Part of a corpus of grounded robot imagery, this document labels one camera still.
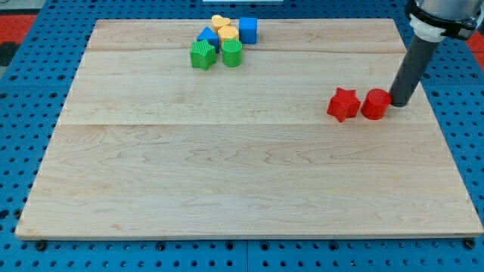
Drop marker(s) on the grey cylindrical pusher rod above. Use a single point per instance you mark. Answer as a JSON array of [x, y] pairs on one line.
[[411, 70]]

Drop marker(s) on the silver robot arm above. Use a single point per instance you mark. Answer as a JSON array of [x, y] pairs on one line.
[[432, 21]]

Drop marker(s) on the yellow hexagon block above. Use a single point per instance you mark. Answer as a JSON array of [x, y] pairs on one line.
[[227, 32]]

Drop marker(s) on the red cylinder block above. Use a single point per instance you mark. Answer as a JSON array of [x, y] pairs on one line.
[[375, 104]]

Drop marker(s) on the red star block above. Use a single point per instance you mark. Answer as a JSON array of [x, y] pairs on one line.
[[344, 104]]

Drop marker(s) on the blue cube block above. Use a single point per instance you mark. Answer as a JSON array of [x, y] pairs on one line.
[[248, 30]]

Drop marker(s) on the green cylinder block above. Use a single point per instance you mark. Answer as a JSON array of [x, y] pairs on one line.
[[232, 52]]

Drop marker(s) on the yellow heart block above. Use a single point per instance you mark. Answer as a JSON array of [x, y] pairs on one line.
[[218, 21]]

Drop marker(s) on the blue triangle block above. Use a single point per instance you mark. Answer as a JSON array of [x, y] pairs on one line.
[[208, 34]]

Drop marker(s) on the green star block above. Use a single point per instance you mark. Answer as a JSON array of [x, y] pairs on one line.
[[202, 54]]

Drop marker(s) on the light wooden board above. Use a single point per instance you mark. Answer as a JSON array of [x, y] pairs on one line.
[[147, 147]]

